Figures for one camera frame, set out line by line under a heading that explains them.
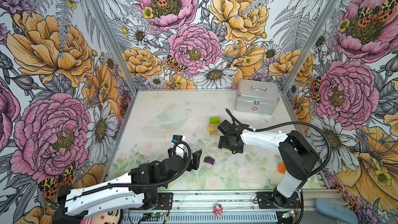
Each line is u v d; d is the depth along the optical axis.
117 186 0.47
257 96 0.98
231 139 0.69
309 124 0.50
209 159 0.87
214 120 0.94
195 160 0.62
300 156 0.47
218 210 0.68
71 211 0.44
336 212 0.69
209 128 0.97
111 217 0.64
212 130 0.94
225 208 0.73
